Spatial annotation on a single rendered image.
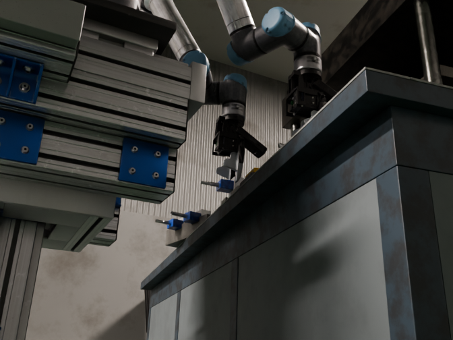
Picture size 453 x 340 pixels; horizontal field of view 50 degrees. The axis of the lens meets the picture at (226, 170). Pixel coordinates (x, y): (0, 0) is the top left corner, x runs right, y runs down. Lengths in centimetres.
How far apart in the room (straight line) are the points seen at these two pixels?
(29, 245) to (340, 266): 61
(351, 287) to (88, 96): 54
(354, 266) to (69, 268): 336
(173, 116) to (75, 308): 311
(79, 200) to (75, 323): 300
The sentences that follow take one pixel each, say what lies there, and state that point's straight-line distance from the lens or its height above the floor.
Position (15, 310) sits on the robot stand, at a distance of 104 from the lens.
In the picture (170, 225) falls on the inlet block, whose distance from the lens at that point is 162.
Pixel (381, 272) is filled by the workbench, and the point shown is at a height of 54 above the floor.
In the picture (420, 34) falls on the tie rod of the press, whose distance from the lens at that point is 207.
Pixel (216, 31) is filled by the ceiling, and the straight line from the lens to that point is 476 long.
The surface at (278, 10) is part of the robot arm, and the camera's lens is 130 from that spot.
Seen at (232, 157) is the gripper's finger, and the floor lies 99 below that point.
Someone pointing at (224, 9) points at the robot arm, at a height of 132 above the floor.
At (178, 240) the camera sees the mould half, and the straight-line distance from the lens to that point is 163.
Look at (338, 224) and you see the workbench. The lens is 78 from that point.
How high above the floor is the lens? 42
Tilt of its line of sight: 22 degrees up
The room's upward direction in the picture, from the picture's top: 2 degrees clockwise
